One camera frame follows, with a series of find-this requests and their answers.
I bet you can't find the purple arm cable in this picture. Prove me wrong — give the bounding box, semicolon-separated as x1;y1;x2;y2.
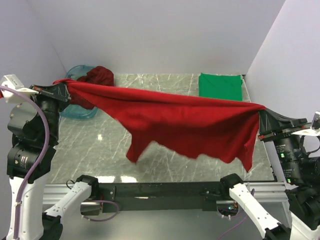
0;84;121;240
217;187;256;240

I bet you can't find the blue transparent plastic bin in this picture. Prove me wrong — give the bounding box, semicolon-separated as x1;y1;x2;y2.
60;65;98;120

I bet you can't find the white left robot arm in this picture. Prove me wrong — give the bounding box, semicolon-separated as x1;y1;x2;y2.
0;82;100;240

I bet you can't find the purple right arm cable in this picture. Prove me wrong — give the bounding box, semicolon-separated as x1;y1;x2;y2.
217;187;256;240

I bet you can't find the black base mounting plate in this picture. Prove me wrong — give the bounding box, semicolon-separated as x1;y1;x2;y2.
89;181;231;211

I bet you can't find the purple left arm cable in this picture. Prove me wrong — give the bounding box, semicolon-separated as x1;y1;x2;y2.
0;84;121;240

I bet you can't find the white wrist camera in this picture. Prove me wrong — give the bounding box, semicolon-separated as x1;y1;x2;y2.
292;111;320;137
0;74;39;104

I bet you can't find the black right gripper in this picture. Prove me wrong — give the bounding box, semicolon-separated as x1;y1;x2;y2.
256;102;310;179

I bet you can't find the dark red t shirt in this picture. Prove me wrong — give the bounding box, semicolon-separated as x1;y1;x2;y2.
69;66;116;110

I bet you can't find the bright red t shirt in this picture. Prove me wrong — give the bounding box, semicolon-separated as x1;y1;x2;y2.
63;78;265;171

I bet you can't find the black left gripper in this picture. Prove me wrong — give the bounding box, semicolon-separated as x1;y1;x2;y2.
24;80;71;142

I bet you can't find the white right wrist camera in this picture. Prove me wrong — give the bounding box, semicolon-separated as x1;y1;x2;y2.
292;111;320;137

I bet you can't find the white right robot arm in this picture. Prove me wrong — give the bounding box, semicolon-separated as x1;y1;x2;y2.
219;109;320;240

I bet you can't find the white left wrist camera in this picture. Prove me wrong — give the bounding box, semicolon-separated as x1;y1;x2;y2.
0;74;39;104

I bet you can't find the green folded t shirt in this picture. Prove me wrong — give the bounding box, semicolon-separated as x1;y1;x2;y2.
198;73;243;102

